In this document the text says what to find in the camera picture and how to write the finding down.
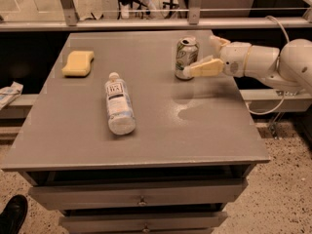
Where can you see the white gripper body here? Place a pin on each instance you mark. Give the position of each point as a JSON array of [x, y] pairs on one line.
[[234, 58]]

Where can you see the black shoe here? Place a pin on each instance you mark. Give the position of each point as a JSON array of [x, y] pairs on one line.
[[13, 216]]

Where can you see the grey drawer cabinet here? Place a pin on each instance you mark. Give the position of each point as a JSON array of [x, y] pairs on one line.
[[190, 154]]

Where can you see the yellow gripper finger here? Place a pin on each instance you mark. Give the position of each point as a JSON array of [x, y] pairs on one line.
[[217, 43], [206, 67]]

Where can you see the yellow sponge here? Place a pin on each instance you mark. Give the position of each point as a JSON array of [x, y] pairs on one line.
[[78, 64]]

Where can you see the green white 7up can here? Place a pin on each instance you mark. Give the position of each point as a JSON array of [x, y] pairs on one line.
[[187, 50]]

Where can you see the clear plastic tea bottle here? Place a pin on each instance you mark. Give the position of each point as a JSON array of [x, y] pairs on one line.
[[120, 114]]

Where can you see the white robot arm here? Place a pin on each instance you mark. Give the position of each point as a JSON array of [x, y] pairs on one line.
[[289, 69]]

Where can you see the grey metal railing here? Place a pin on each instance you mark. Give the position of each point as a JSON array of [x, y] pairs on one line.
[[102, 15]]

